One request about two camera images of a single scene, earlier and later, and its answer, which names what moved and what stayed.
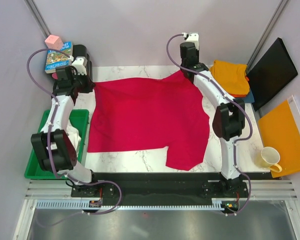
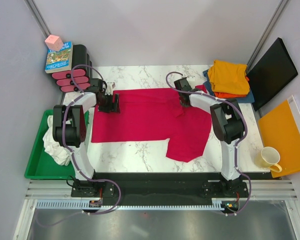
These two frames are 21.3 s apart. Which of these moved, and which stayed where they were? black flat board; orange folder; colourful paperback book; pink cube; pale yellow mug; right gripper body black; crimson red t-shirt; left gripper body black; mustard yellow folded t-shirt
Moved: crimson red t-shirt; left gripper body black; right gripper body black
Stayed: pink cube; black flat board; pale yellow mug; mustard yellow folded t-shirt; colourful paperback book; orange folder
